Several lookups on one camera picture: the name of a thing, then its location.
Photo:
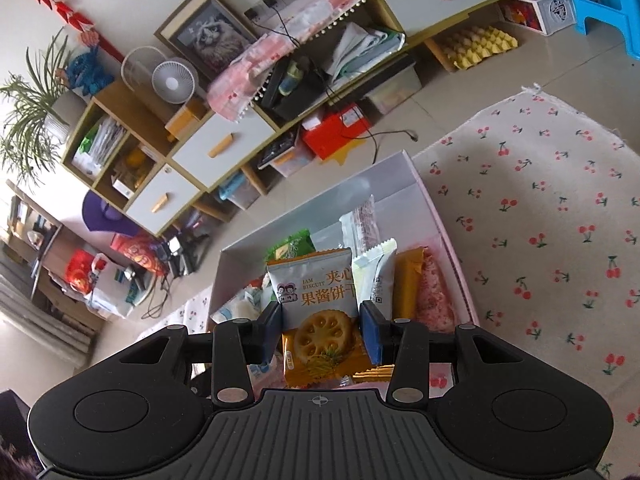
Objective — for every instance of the red hanging decoration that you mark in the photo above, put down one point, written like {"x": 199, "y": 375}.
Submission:
{"x": 65, "y": 7}

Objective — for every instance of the potted green plant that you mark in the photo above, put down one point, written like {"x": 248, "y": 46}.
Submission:
{"x": 35, "y": 100}

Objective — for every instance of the white plastic crate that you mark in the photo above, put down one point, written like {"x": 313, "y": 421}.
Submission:
{"x": 537, "y": 7}

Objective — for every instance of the blue plush toy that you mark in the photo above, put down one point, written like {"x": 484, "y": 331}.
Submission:
{"x": 87, "y": 72}

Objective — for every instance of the white orange biscuit packet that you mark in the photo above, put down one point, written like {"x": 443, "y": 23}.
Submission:
{"x": 320, "y": 285}

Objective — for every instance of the yellow egg tray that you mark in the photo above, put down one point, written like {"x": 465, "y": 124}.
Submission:
{"x": 480, "y": 42}

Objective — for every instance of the red cartoon gift bag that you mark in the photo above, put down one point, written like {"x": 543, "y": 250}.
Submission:
{"x": 140, "y": 255}

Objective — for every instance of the large clear storage box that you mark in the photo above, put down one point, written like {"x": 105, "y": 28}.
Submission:
{"x": 395, "y": 87}

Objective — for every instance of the small white desk fan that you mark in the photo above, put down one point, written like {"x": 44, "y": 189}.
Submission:
{"x": 172, "y": 82}

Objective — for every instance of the small white box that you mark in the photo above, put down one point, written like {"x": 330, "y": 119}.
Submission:
{"x": 122, "y": 186}

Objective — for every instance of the white cake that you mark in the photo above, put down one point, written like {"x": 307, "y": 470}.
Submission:
{"x": 362, "y": 225}

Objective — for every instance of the cherry print tablecloth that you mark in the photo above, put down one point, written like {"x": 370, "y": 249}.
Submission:
{"x": 550, "y": 185}

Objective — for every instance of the black tripod device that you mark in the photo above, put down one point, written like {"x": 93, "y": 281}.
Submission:
{"x": 182, "y": 250}

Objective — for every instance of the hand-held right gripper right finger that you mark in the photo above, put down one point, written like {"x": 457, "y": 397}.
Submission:
{"x": 372, "y": 332}

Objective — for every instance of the pink cardboard box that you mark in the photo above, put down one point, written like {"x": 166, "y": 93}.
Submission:
{"x": 310, "y": 205}

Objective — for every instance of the white paper shopping bag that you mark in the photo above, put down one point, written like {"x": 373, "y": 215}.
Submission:
{"x": 112, "y": 285}

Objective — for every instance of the red shopping bag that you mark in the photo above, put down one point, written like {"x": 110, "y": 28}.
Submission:
{"x": 80, "y": 272}

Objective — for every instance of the pink nougat clear packet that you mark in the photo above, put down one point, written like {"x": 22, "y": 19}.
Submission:
{"x": 435, "y": 300}

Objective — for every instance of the green cartoon snack packet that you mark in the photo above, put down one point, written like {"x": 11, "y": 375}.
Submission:
{"x": 292, "y": 246}

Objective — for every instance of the blue plastic stool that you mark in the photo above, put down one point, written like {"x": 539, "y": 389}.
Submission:
{"x": 600, "y": 10}

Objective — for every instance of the long wooden cabinet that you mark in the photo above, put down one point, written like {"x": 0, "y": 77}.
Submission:
{"x": 145, "y": 120}

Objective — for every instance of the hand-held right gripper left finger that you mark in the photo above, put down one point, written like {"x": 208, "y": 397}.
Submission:
{"x": 270, "y": 332}

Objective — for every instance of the clear storage box blue lid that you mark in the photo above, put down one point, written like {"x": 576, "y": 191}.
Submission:
{"x": 240, "y": 192}

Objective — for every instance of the silver snack packet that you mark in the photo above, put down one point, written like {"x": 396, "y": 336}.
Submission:
{"x": 235, "y": 310}

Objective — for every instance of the red cardboard box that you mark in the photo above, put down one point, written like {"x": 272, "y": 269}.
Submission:
{"x": 340, "y": 132}

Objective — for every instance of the wooden side shelf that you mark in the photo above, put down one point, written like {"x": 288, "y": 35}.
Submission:
{"x": 35, "y": 260}

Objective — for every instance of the purple hat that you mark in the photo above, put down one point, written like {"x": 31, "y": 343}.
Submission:
{"x": 102, "y": 215}

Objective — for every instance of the framed cat picture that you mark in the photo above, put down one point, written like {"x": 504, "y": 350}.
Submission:
{"x": 217, "y": 35}

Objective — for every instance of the black bag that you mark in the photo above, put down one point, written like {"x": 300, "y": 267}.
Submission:
{"x": 295, "y": 95}

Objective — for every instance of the mustard yellow snack packet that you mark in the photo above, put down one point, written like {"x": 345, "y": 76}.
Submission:
{"x": 407, "y": 280}

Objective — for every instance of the stack of documents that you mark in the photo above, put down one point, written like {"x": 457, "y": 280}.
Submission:
{"x": 100, "y": 142}

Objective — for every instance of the clear storage box dark lid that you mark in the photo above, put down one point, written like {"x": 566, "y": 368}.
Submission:
{"x": 287, "y": 157}

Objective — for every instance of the pink tasselled cloth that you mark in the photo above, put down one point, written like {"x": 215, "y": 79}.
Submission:
{"x": 250, "y": 70}

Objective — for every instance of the cream white snack packet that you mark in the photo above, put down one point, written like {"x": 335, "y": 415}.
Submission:
{"x": 372, "y": 275}

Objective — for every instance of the yellow cardboard box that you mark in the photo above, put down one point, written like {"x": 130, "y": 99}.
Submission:
{"x": 182, "y": 117}

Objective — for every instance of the stack of folded papers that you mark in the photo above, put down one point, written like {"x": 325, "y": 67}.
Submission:
{"x": 362, "y": 47}

